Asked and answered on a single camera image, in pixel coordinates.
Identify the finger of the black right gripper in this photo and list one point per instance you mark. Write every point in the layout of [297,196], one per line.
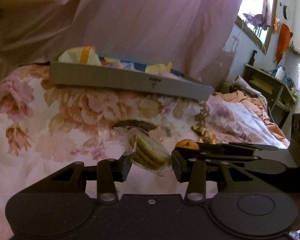
[200,155]
[235,146]

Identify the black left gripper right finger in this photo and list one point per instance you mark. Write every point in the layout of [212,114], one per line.
[196,173]

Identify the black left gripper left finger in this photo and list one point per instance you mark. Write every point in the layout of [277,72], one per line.
[74,177]

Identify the orange tangerine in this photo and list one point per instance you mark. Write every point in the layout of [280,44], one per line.
[188,144]

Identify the gold snack packet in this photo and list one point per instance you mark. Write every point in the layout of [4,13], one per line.
[204,135]

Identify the clear cookie pack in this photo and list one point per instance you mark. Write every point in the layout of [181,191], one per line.
[144,151]

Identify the dark dried meat clear packet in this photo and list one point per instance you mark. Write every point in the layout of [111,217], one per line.
[144,125]

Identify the orange crumpled blanket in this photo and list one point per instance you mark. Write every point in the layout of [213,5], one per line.
[259,108]

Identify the dark wooden side table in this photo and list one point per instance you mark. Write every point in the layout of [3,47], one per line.
[279,97]

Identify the white cup on table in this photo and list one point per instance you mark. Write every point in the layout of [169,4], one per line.
[280,73]

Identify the yellow snack wrapper in tray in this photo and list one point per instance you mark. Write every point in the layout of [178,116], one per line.
[159,68]

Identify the grey snack tray box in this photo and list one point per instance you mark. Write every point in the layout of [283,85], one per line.
[72,74]

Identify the orange hanging cloth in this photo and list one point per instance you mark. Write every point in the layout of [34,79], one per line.
[283,43]

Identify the white orange striped snack bag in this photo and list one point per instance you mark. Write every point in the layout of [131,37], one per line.
[81,55]

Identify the pink curtain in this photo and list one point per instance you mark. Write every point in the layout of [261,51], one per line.
[190,34]

